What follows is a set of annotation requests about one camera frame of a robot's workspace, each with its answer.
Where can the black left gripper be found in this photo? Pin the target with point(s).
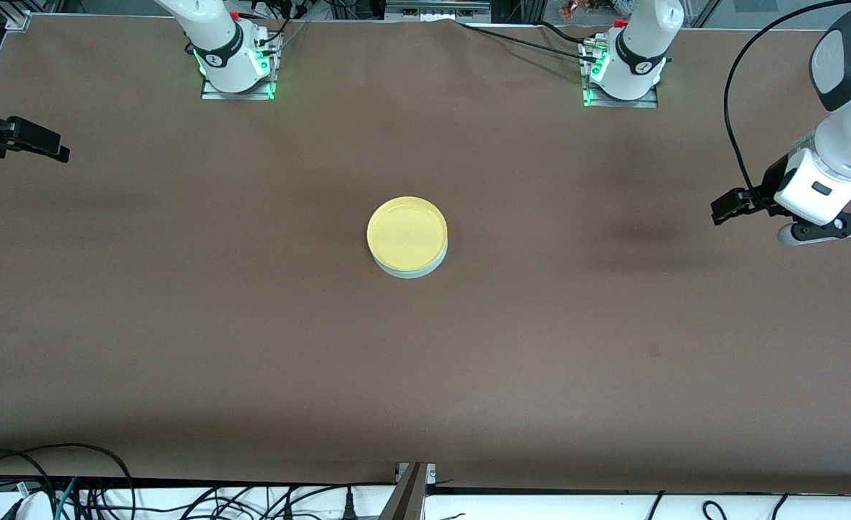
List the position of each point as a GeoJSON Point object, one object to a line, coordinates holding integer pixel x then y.
{"type": "Point", "coordinates": [769, 181]}

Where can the yellow plate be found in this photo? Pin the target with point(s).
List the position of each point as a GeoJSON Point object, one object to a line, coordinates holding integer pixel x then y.
{"type": "Point", "coordinates": [407, 232]}

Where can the pale green plate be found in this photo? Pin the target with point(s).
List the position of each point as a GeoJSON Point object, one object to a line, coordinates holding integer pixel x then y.
{"type": "Point", "coordinates": [411, 274]}

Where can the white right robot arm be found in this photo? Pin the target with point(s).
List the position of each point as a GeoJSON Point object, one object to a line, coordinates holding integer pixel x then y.
{"type": "Point", "coordinates": [216, 36]}

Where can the brown table cover sheet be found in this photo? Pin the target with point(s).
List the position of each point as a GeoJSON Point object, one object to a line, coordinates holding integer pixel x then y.
{"type": "Point", "coordinates": [541, 325]}

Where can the orange toy figure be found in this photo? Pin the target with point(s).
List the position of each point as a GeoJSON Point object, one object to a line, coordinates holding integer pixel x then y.
{"type": "Point", "coordinates": [570, 9]}

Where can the white lower shelf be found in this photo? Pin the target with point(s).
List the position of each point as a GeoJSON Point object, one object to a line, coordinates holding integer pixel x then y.
{"type": "Point", "coordinates": [541, 509]}

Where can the grey electrical unit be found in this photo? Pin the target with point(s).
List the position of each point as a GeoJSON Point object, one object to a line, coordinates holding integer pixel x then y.
{"type": "Point", "coordinates": [436, 9]}

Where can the black power plug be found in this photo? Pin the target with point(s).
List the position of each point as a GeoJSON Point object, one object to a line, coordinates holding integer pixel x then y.
{"type": "Point", "coordinates": [350, 505]}

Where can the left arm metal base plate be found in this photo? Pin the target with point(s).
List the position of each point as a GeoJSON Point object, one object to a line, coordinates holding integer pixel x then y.
{"type": "Point", "coordinates": [649, 103]}

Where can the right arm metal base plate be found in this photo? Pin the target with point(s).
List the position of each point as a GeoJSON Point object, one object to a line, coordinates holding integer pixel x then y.
{"type": "Point", "coordinates": [212, 94]}

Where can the silver corner bracket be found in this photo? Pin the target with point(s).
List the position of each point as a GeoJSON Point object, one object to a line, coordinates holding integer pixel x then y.
{"type": "Point", "coordinates": [399, 471]}

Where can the aluminium profile post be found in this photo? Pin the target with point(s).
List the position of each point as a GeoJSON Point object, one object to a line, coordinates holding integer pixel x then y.
{"type": "Point", "coordinates": [404, 498]}

